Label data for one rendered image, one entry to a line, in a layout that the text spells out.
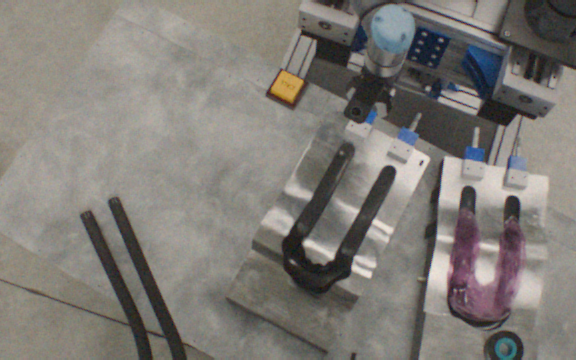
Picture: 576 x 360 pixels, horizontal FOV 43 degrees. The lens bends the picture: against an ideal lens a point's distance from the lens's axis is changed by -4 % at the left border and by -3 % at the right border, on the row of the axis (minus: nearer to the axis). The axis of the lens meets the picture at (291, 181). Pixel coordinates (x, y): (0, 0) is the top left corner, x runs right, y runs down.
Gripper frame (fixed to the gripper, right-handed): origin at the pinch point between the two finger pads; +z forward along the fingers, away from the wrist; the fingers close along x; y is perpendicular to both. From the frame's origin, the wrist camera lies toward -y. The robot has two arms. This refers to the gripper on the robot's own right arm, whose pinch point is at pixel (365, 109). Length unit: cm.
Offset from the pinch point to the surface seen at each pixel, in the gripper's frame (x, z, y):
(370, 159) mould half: -5.7, 11.9, -5.3
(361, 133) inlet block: -1.2, 9.2, -1.7
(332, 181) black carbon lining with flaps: -0.4, 13.0, -13.8
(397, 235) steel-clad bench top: -19.4, 20.9, -15.6
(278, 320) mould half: -4.7, 14.9, -47.1
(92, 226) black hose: 43, 17, -49
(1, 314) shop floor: 82, 101, -83
